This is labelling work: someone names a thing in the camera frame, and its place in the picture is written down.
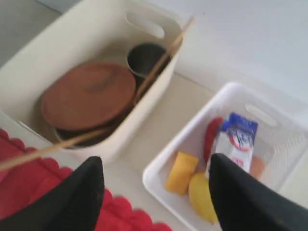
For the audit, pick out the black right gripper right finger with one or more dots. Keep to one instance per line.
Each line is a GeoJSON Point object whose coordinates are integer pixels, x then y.
{"type": "Point", "coordinates": [242, 203]}

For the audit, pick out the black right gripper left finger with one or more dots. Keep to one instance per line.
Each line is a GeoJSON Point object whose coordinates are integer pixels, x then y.
{"type": "Point", "coordinates": [73, 205]}

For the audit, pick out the brown egg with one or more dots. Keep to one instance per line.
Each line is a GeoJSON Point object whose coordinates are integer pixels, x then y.
{"type": "Point", "coordinates": [257, 167]}

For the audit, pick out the yellow lemon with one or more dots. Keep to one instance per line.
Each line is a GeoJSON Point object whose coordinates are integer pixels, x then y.
{"type": "Point", "coordinates": [200, 198]}

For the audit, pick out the blue white milk carton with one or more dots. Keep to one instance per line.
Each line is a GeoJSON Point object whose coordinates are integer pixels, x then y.
{"type": "Point", "coordinates": [235, 139]}

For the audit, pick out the yellow cheese wedge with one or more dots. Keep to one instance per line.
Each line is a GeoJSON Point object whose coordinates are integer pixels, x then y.
{"type": "Point", "coordinates": [182, 170]}

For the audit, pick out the red sausage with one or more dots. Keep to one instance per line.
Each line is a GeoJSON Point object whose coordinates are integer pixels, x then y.
{"type": "Point", "coordinates": [210, 134]}

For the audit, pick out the brown wooden plate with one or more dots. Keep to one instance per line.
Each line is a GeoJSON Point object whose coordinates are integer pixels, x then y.
{"type": "Point", "coordinates": [88, 95]}

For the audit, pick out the stainless steel cup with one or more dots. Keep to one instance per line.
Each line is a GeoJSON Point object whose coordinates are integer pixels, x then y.
{"type": "Point", "coordinates": [142, 58]}

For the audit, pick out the wooden chopstick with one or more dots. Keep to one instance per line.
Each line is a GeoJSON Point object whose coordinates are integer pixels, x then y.
{"type": "Point", "coordinates": [21, 159]}
{"type": "Point", "coordinates": [162, 59]}

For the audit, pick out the red scalloped table cloth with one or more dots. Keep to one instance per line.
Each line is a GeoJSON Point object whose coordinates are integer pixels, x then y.
{"type": "Point", "coordinates": [24, 184]}

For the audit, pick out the white perforated plastic basket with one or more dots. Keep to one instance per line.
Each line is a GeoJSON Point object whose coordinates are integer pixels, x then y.
{"type": "Point", "coordinates": [280, 142]}

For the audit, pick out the cream plastic bin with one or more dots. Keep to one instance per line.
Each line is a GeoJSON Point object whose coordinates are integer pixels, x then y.
{"type": "Point", "coordinates": [91, 31]}

